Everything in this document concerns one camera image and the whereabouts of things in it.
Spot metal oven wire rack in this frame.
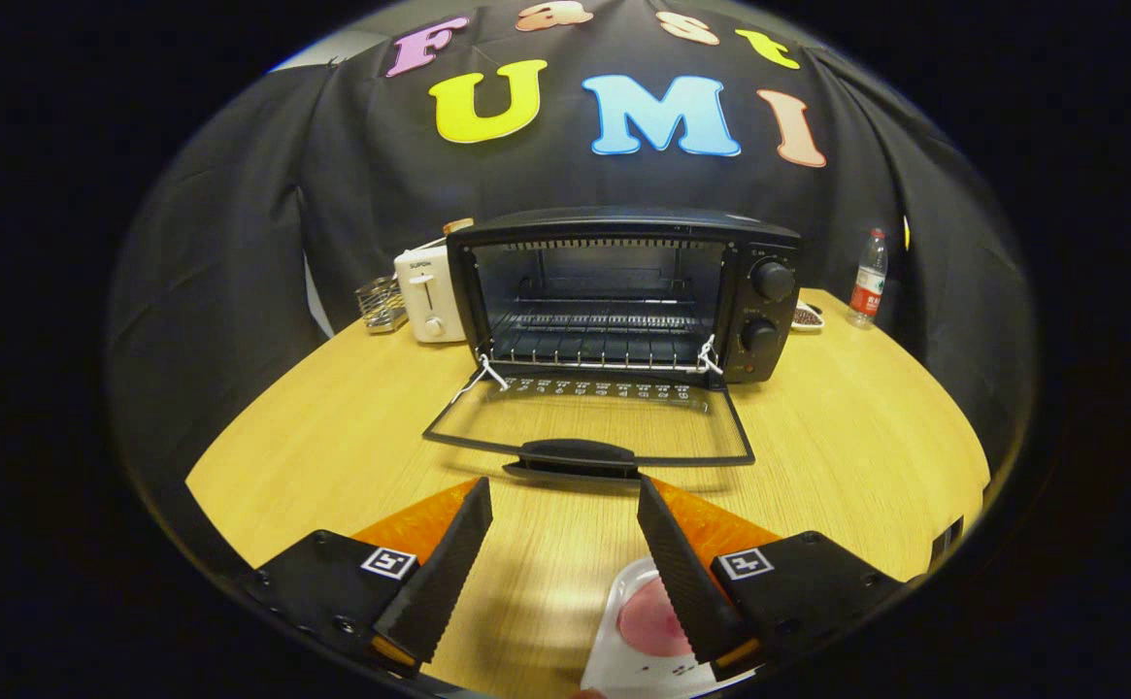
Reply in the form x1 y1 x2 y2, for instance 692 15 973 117
487 309 714 374

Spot white square plate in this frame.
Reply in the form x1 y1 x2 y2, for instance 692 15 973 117
580 555 760 699

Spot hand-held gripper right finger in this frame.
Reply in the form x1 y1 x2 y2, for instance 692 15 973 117
636 475 915 681

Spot red label plastic bottle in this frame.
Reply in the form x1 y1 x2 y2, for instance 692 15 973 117
847 228 889 329

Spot metal wire basket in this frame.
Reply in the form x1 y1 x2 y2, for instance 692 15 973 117
355 276 409 334

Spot white bread toaster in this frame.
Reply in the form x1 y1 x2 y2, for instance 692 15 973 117
393 243 469 344

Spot pink ham slice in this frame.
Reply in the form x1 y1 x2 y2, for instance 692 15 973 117
617 575 694 658

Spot glass toaster oven door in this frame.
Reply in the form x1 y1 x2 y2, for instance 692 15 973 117
422 364 756 483

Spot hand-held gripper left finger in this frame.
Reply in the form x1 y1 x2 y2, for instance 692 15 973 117
240 476 494 679

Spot black toaster oven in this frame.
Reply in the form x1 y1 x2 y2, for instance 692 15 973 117
422 206 803 483

